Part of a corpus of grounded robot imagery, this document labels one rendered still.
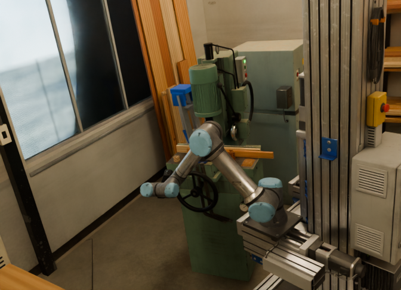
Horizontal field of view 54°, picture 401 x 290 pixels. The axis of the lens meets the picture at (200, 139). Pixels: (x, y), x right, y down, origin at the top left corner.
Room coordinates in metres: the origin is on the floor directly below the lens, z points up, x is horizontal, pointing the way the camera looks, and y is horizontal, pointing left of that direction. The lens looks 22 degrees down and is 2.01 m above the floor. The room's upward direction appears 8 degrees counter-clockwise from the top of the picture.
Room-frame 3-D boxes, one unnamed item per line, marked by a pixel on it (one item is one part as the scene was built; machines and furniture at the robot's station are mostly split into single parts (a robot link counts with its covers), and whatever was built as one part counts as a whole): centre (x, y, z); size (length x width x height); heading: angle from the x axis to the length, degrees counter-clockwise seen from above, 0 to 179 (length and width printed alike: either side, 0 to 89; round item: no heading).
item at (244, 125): (2.54, -0.29, 1.02); 0.09 x 0.07 x 0.12; 65
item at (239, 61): (2.67, -0.34, 1.40); 0.10 x 0.06 x 0.16; 155
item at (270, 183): (1.72, -0.31, 0.98); 0.13 x 0.12 x 0.14; 154
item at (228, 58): (2.71, -0.19, 1.16); 0.22 x 0.22 x 0.72; 65
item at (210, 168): (2.26, -0.01, 0.92); 0.15 x 0.13 x 0.09; 65
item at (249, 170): (2.34, -0.05, 0.87); 0.61 x 0.30 x 0.06; 65
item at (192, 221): (2.55, -0.12, 0.36); 0.58 x 0.45 x 0.71; 155
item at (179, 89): (3.35, 0.05, 0.58); 0.27 x 0.25 x 1.16; 58
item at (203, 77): (2.44, -0.07, 1.35); 0.18 x 0.18 x 0.31
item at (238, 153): (2.40, -0.17, 0.92); 0.60 x 0.02 x 0.04; 65
